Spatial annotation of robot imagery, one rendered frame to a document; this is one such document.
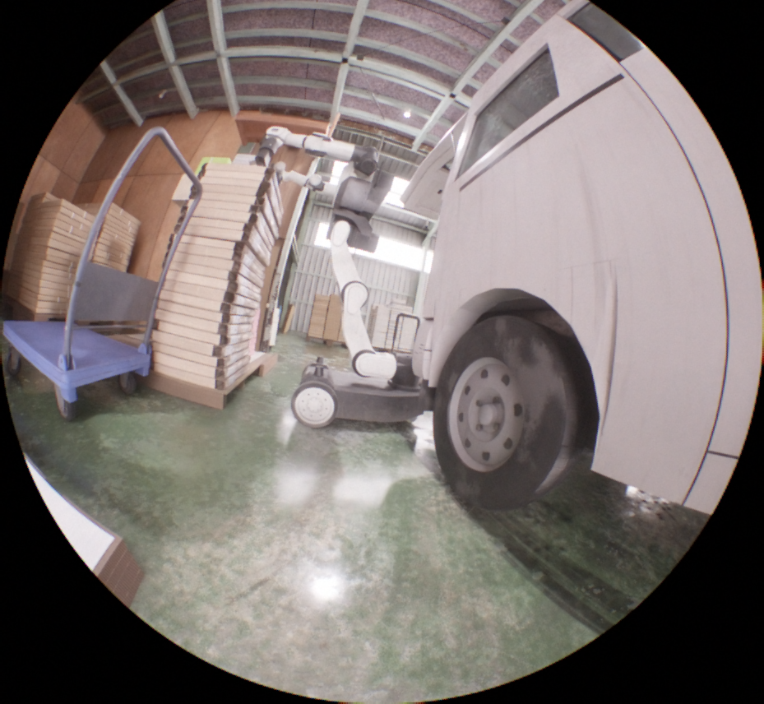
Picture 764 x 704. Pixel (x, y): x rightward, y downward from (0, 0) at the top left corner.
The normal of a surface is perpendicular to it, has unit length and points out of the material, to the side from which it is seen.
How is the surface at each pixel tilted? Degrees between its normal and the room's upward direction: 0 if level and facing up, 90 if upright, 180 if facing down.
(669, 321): 92
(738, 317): 92
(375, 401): 90
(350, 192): 101
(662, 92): 90
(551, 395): 81
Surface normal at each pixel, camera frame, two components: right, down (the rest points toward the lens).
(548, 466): -0.81, -0.11
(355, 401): 0.24, -0.01
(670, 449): -0.96, -0.01
